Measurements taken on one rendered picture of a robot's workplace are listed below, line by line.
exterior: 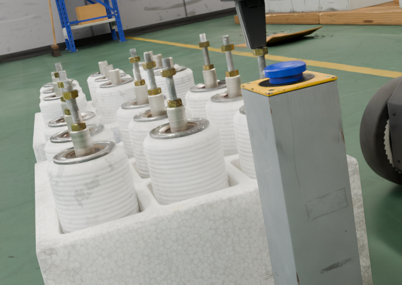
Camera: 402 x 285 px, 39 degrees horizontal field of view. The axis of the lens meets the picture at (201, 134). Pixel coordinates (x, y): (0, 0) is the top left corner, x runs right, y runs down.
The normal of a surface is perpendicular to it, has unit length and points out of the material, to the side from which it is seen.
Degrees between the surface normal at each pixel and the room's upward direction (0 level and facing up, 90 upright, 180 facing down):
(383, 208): 0
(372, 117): 61
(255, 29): 90
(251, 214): 90
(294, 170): 90
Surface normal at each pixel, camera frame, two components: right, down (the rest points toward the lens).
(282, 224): -0.94, 0.24
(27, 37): 0.30, 0.18
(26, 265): -0.18, -0.95
